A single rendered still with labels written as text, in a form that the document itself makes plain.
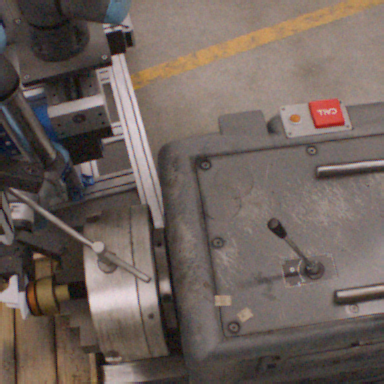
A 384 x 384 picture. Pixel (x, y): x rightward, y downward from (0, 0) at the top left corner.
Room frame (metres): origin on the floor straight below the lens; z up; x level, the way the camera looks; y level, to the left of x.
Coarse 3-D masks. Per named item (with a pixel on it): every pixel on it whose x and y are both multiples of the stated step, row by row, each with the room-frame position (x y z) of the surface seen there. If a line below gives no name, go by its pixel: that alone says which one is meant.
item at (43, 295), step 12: (48, 276) 0.41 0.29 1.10; (36, 288) 0.39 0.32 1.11; (48, 288) 0.38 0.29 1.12; (60, 288) 0.38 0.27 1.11; (72, 288) 0.40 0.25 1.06; (36, 300) 0.36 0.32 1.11; (48, 300) 0.36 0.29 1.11; (60, 300) 0.36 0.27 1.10; (36, 312) 0.34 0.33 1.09; (48, 312) 0.34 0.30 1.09; (60, 312) 0.34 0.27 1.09
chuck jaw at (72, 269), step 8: (96, 216) 0.49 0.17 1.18; (80, 232) 0.46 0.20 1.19; (72, 240) 0.45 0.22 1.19; (64, 248) 0.45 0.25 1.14; (72, 248) 0.44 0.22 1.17; (80, 248) 0.44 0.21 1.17; (64, 256) 0.43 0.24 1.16; (72, 256) 0.43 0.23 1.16; (80, 256) 0.42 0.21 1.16; (56, 264) 0.43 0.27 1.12; (64, 264) 0.42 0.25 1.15; (72, 264) 0.41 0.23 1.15; (80, 264) 0.41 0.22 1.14; (56, 272) 0.41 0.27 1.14; (64, 272) 0.40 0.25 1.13; (72, 272) 0.40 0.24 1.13; (80, 272) 0.40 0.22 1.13; (64, 280) 0.39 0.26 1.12; (72, 280) 0.39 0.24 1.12; (80, 280) 0.39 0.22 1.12
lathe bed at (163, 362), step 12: (180, 348) 0.29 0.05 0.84; (144, 360) 0.27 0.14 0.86; (156, 360) 0.26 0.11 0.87; (168, 360) 0.26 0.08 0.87; (180, 360) 0.25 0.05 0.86; (108, 372) 0.25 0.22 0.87; (120, 372) 0.24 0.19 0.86; (132, 372) 0.24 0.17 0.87; (144, 372) 0.24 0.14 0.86; (156, 372) 0.23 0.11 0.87; (168, 372) 0.23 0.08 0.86; (180, 372) 0.23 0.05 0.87
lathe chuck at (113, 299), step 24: (120, 216) 0.47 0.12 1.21; (96, 240) 0.42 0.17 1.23; (120, 240) 0.41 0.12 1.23; (96, 264) 0.37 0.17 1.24; (96, 288) 0.33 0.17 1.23; (120, 288) 0.32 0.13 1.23; (96, 312) 0.29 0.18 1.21; (120, 312) 0.29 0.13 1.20; (96, 336) 0.26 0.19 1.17; (120, 336) 0.25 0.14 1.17; (144, 336) 0.25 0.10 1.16; (120, 360) 0.23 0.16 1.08
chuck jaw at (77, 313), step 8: (64, 304) 0.35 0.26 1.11; (72, 304) 0.34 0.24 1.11; (80, 304) 0.34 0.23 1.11; (88, 304) 0.34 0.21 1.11; (64, 312) 0.33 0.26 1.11; (72, 312) 0.33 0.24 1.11; (80, 312) 0.32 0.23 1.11; (88, 312) 0.32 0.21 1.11; (64, 320) 0.32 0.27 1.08; (72, 320) 0.31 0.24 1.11; (80, 320) 0.31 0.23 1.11; (88, 320) 0.30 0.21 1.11; (72, 328) 0.29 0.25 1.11; (80, 328) 0.29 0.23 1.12; (88, 328) 0.29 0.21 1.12; (80, 336) 0.27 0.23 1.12; (88, 336) 0.27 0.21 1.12; (80, 344) 0.26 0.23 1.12; (88, 344) 0.25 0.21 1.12; (96, 344) 0.25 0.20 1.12; (88, 352) 0.25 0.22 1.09; (112, 352) 0.24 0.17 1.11
